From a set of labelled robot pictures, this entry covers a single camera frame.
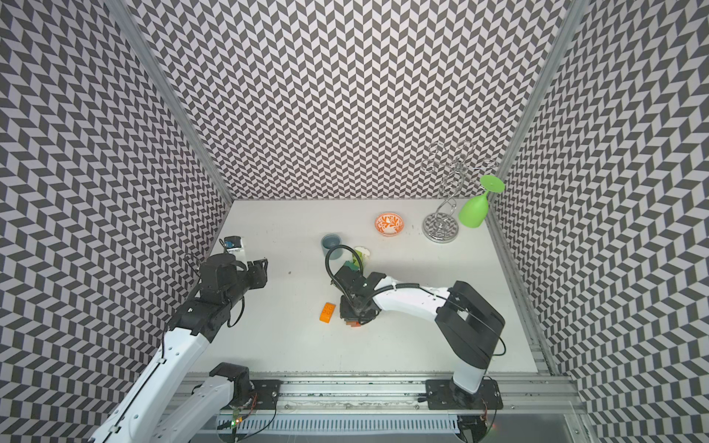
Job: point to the aluminium front rail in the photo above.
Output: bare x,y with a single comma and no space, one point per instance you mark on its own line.
406,393

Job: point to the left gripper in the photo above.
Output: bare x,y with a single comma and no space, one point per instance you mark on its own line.
258,272

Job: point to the chrome glass holder stand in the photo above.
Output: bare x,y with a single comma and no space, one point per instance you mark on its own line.
441,227

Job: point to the lime square lego brick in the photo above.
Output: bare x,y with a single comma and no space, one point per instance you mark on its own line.
358,260

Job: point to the orange long lego brick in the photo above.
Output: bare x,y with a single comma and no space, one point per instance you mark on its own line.
327,312

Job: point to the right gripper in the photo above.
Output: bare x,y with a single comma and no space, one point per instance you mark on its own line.
347,317

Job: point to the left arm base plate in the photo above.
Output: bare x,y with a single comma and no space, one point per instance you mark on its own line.
260,394

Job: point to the green plastic wine glass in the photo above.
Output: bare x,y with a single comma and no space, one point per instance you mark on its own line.
475,211

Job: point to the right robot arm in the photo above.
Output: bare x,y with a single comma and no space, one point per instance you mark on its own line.
468,323

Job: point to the teal ceramic cup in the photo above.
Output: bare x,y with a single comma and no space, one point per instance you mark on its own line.
329,243

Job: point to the orange patterned small bowl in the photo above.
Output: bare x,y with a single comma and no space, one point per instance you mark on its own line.
389,224

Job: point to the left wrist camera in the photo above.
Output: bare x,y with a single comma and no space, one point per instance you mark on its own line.
234,245

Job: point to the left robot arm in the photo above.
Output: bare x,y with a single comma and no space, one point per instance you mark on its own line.
141,416

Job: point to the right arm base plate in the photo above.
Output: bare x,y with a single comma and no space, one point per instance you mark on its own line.
445,395

